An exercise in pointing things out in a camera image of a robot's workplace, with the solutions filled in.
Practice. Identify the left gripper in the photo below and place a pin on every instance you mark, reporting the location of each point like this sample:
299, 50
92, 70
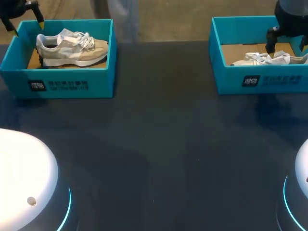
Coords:
13, 7

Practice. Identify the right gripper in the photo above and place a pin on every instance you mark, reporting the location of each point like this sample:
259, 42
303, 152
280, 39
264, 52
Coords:
292, 19

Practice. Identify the white and beige sneaker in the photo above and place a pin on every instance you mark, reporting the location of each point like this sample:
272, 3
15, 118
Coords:
72, 50
255, 60

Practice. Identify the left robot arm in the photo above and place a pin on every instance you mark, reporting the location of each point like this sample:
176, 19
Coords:
24, 178

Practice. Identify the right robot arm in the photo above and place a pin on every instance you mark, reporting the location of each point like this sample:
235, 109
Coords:
302, 173

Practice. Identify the teal shoebox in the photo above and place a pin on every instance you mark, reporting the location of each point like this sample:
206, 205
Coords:
264, 79
72, 84

